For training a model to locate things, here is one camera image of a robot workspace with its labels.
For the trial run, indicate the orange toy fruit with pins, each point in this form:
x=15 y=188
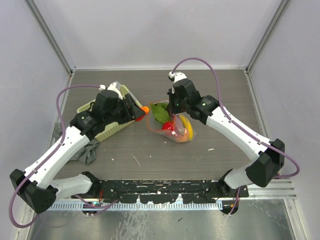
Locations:
x=182 y=138

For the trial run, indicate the yellow toy banana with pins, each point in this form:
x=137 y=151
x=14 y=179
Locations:
x=188 y=129

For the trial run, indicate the red toy pepper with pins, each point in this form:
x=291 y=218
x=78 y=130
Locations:
x=141 y=112

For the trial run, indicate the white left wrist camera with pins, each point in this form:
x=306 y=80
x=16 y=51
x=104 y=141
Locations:
x=115 y=87

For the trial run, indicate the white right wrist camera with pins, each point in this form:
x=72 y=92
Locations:
x=176 y=76

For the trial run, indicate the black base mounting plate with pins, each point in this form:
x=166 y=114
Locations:
x=159 y=191

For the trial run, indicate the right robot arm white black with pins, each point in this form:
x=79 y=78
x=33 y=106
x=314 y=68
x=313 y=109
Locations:
x=262 y=152

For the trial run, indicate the green toy lettuce leaf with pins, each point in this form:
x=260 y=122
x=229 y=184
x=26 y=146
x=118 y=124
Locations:
x=160 y=113

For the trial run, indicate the clear zip bag orange zipper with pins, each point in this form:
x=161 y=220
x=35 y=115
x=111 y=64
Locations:
x=175 y=127

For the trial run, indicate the pale green plastic basket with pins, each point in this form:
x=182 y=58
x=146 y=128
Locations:
x=93 y=128

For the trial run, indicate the grey cloth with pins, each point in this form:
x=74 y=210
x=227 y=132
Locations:
x=86 y=154

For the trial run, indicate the red toy apple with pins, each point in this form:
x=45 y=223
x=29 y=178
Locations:
x=169 y=125

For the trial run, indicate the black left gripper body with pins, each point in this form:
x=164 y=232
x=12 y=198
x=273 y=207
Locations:
x=122 y=113

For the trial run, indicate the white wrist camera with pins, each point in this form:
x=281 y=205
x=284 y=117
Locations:
x=176 y=76
x=115 y=87

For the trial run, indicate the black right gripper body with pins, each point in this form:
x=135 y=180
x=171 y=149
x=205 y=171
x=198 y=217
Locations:
x=176 y=106

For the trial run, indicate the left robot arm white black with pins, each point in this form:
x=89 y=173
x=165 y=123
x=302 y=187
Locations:
x=36 y=184

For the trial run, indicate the slotted cable duct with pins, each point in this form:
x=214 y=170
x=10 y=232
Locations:
x=176 y=206

